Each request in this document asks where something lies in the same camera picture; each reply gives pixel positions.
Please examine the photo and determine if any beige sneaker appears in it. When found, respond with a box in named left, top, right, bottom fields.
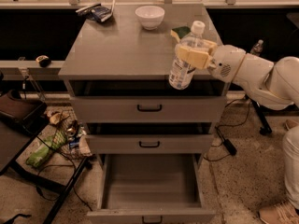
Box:
left=259, top=201, right=299, bottom=224

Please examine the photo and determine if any blue snack bag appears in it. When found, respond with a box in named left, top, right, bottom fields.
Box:
left=76, top=0, right=115, bottom=23

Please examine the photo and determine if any green chip bag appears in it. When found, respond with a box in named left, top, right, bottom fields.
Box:
left=26, top=132, right=67, bottom=168

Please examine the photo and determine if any grey drawer cabinet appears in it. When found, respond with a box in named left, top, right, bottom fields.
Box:
left=57, top=3, right=238, bottom=161

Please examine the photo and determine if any clear plastic water bottle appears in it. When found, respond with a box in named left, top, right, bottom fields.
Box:
left=168, top=21, right=208, bottom=90

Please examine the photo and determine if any grey bottom drawer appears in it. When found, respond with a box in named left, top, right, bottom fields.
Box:
left=87, top=154, right=215, bottom=224

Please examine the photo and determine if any black power adapter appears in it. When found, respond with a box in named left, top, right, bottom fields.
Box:
left=216, top=127, right=237, bottom=156

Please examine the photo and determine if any black tape measure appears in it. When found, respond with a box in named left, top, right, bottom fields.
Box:
left=36, top=55, right=51, bottom=68

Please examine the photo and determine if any grey middle drawer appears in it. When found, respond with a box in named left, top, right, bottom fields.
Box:
left=86, top=123, right=213, bottom=154

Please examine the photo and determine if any wire basket of items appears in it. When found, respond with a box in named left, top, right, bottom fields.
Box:
left=47, top=108, right=92, bottom=160

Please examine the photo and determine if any white trouser leg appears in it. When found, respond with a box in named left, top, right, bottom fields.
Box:
left=283, top=127, right=299, bottom=209

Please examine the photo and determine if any black tripod stand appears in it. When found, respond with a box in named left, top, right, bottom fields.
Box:
left=246, top=95, right=272, bottom=135

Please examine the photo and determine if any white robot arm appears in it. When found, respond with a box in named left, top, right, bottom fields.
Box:
left=176, top=40, right=299, bottom=110

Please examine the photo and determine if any black folding table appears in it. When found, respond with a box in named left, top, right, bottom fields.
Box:
left=0, top=89, right=93, bottom=224

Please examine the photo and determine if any white ceramic bowl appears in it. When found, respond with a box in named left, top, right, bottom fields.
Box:
left=135, top=6, right=164, bottom=30

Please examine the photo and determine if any grey drawer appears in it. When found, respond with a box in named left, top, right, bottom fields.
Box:
left=87, top=154, right=215, bottom=224
left=86, top=123, right=213, bottom=154
left=70, top=80, right=226, bottom=123

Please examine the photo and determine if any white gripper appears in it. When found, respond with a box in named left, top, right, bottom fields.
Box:
left=175, top=39, right=246, bottom=83

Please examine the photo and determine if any grey top drawer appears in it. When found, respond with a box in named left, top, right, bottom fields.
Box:
left=70, top=80, right=226, bottom=123

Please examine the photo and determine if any green yellow sponge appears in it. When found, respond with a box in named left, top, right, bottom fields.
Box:
left=170, top=26, right=191, bottom=42

